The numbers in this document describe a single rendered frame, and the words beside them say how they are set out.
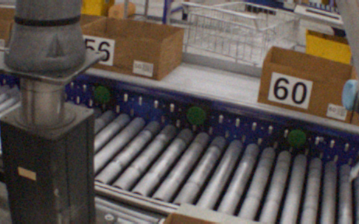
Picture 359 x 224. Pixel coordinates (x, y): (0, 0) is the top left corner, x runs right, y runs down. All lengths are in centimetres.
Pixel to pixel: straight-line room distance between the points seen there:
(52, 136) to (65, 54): 17
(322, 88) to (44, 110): 106
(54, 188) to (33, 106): 18
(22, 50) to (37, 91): 11
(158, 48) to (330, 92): 69
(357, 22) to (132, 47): 103
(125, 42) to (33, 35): 97
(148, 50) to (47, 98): 90
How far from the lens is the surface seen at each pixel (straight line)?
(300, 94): 168
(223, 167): 151
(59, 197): 98
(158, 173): 144
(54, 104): 94
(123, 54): 182
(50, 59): 86
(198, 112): 169
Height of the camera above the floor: 149
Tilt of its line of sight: 23 degrees down
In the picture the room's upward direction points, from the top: 6 degrees clockwise
